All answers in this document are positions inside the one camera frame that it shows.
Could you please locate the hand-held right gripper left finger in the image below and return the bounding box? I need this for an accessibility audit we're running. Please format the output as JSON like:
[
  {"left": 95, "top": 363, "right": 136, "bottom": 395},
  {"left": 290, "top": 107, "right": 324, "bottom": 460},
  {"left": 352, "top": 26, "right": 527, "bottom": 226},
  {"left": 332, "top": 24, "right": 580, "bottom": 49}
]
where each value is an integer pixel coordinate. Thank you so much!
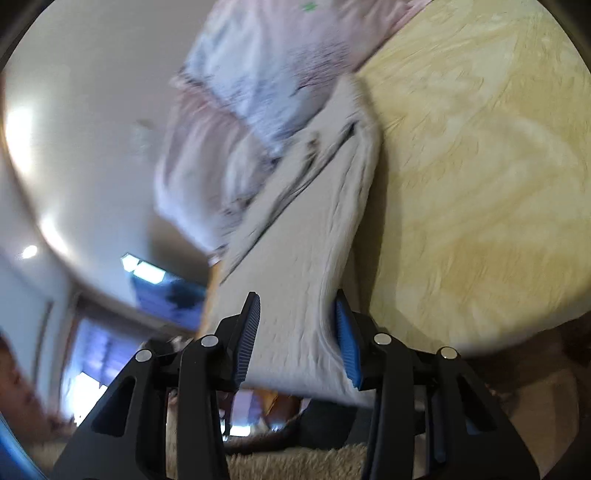
[{"left": 51, "top": 292, "right": 262, "bottom": 480}]

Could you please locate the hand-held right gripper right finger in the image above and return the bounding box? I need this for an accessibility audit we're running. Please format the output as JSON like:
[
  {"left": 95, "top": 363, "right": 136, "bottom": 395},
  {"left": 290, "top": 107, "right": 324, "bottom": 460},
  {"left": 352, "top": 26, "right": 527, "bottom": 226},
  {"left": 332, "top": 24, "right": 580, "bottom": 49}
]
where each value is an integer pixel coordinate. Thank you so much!
[{"left": 334, "top": 289, "right": 541, "bottom": 480}]

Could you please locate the beige cable-knit blanket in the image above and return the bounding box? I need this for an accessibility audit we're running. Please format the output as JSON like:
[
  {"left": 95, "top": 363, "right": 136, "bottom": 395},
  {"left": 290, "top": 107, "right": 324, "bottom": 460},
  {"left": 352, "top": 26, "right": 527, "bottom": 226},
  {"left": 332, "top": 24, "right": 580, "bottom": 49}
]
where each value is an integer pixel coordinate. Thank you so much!
[{"left": 196, "top": 76, "right": 384, "bottom": 408}]

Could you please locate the bright window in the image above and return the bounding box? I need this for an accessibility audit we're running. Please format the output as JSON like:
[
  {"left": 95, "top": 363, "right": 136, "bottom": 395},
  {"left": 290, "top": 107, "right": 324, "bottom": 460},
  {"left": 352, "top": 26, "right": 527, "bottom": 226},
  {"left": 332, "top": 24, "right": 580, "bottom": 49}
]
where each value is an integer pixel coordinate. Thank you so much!
[{"left": 121, "top": 253, "right": 208, "bottom": 332}]

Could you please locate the beige fluffy rug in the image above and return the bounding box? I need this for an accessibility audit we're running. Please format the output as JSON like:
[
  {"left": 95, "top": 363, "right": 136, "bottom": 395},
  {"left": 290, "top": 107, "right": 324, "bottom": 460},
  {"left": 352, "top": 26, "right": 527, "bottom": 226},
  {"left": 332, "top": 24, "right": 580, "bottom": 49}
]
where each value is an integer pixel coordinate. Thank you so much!
[{"left": 166, "top": 440, "right": 370, "bottom": 480}]

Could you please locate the pink pillow with lavender print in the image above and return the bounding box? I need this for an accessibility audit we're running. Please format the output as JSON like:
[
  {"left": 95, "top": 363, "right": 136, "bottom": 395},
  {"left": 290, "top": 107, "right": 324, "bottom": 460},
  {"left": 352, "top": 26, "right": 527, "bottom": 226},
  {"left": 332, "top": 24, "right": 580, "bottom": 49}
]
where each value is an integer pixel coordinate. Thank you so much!
[{"left": 154, "top": 88, "right": 282, "bottom": 261}]

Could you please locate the yellow patterned bed sheet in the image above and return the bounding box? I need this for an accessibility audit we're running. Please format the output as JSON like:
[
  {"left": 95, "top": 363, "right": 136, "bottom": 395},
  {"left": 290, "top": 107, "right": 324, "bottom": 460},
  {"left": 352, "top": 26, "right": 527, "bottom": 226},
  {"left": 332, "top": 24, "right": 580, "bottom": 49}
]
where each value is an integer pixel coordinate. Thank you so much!
[{"left": 353, "top": 0, "right": 591, "bottom": 358}]

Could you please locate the pink pillow with tree print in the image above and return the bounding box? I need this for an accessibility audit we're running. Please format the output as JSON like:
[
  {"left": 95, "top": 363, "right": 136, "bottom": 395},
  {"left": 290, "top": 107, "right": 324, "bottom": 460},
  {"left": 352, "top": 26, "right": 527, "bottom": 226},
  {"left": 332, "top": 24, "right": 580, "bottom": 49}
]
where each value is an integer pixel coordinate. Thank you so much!
[{"left": 178, "top": 0, "right": 430, "bottom": 155}]

